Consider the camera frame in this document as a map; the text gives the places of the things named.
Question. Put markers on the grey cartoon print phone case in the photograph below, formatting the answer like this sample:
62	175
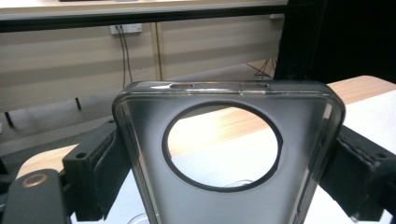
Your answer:
218	205

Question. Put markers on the black curtain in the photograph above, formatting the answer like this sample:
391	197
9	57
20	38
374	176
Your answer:
351	37

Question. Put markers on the beige wooden cabinet counter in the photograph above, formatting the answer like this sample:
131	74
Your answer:
62	62

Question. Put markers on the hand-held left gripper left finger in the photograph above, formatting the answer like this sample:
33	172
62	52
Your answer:
90	174

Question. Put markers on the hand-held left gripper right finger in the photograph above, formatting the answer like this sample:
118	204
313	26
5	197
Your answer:
358	177

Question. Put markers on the metal stand legs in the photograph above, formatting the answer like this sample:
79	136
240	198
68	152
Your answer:
264	67

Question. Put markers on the white wall socket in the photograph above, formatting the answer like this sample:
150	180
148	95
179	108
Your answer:
127	28

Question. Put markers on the black cabinet foot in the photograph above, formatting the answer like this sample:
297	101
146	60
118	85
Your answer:
78	104
9	119

